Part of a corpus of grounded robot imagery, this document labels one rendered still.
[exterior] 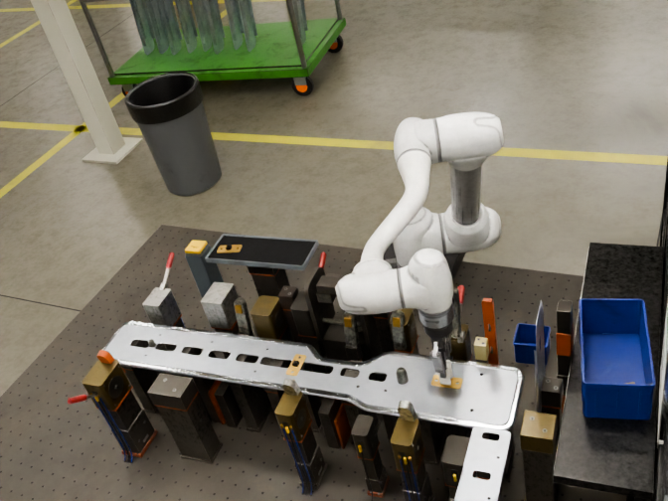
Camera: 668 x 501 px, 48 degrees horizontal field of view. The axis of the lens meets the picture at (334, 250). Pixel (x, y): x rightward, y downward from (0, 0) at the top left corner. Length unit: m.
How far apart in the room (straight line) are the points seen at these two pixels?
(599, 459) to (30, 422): 1.99
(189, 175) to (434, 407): 3.40
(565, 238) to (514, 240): 0.27
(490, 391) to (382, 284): 0.49
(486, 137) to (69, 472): 1.75
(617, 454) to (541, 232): 2.45
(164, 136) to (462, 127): 3.10
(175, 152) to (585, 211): 2.62
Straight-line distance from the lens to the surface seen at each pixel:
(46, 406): 3.04
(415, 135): 2.22
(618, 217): 4.38
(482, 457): 1.99
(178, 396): 2.31
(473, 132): 2.22
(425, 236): 2.72
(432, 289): 1.82
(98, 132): 6.12
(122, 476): 2.65
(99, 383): 2.43
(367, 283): 1.84
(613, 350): 2.19
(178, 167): 5.15
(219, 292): 2.48
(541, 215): 4.40
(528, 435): 1.95
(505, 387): 2.13
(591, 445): 1.98
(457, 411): 2.09
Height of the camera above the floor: 2.61
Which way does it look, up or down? 37 degrees down
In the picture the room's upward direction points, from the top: 14 degrees counter-clockwise
